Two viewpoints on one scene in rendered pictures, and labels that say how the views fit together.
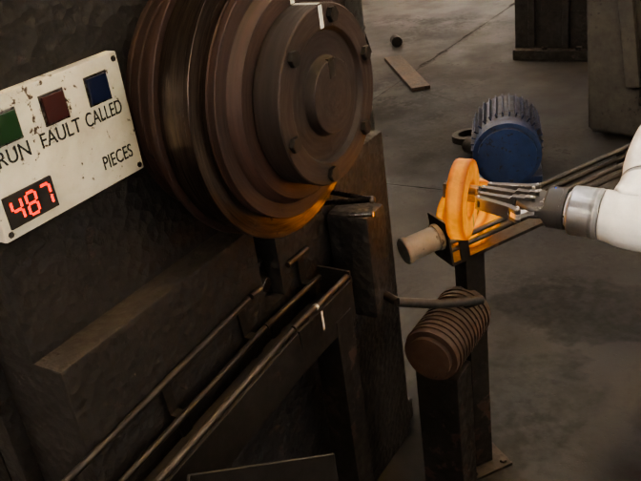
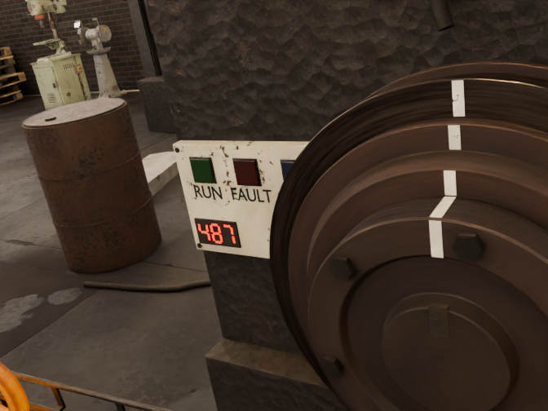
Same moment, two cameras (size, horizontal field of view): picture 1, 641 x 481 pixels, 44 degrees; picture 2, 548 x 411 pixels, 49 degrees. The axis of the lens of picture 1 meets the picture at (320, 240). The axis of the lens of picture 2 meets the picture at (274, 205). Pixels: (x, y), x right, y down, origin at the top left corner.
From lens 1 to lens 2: 1.17 m
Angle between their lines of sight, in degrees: 80
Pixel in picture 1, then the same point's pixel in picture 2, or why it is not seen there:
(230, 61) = (319, 221)
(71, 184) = (255, 239)
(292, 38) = (348, 241)
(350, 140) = not seen: outside the picture
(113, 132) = not seen: hidden behind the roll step
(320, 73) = (404, 315)
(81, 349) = (232, 356)
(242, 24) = (347, 187)
